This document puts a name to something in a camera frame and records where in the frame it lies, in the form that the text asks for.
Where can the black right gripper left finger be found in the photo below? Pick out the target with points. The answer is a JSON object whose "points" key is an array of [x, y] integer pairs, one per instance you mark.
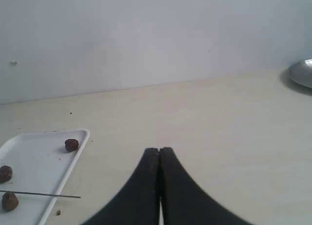
{"points": [[138, 202]]}

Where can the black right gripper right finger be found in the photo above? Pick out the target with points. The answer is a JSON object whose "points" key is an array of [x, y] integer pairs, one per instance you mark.
{"points": [[184, 202]]}

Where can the red hawthorn ball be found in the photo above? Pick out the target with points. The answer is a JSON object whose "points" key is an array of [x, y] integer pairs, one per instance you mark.
{"points": [[6, 173], [71, 145], [9, 201]]}

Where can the thin metal skewer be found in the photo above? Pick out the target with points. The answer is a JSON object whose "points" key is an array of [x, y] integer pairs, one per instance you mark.
{"points": [[40, 194]]}

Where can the white plastic tray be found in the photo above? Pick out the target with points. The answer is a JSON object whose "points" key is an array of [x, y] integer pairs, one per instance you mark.
{"points": [[40, 163]]}

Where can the silver metal bowl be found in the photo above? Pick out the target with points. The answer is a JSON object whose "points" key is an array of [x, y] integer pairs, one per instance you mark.
{"points": [[301, 73]]}

